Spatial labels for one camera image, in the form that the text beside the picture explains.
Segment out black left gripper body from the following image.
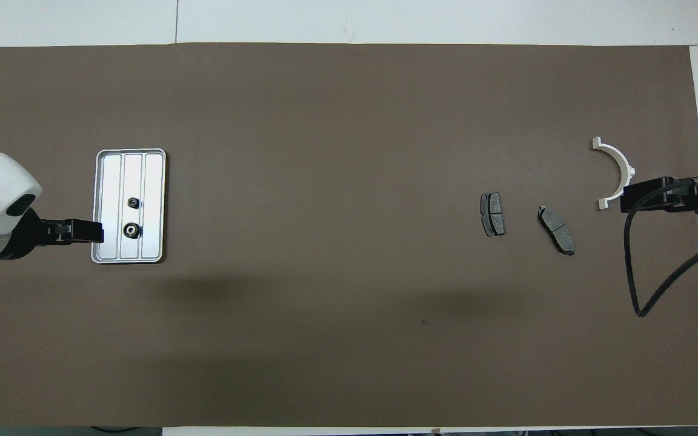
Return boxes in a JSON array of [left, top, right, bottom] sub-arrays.
[[0, 209, 56, 261]]

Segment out silver metal tray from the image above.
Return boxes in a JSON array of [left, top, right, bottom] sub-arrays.
[[91, 148, 167, 264]]

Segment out long grey brake pad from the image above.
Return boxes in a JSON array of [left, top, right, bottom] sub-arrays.
[[537, 205, 576, 256]]

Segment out short rectangular grey brake pad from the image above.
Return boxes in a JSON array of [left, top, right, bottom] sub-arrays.
[[480, 192, 505, 237]]

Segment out brown table mat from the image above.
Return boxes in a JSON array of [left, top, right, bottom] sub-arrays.
[[0, 42, 698, 428]]

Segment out white semicircular plastic bracket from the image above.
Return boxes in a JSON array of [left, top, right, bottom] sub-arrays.
[[591, 137, 636, 211]]

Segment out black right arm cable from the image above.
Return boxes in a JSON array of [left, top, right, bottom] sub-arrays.
[[625, 174, 698, 317]]

